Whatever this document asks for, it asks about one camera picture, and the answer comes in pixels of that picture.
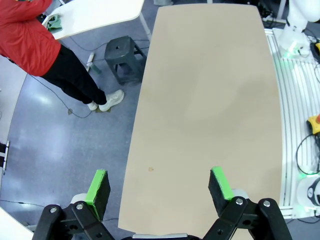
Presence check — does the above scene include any green terry towel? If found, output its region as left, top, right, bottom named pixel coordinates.
left=46, top=14, right=64, bottom=32

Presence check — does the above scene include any person in red jacket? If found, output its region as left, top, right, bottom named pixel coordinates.
left=0, top=0, right=125, bottom=113

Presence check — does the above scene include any thin black floor cable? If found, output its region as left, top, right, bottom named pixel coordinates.
left=31, top=73, right=94, bottom=119

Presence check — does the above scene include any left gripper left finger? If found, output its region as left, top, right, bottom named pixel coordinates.
left=32, top=169, right=115, bottom=240

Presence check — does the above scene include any dark grey plastic stool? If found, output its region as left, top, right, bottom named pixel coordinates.
left=104, top=35, right=148, bottom=86

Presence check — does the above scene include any white aluminium base frame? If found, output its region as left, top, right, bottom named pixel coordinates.
left=264, top=27, right=320, bottom=219

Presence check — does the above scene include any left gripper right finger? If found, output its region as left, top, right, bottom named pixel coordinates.
left=202, top=166, right=293, bottom=240

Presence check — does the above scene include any yellow emergency stop button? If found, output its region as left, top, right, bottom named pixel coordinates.
left=306, top=113, right=320, bottom=136
left=310, top=41, right=320, bottom=61

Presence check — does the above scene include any black looped cable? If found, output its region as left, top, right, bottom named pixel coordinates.
left=296, top=133, right=320, bottom=176

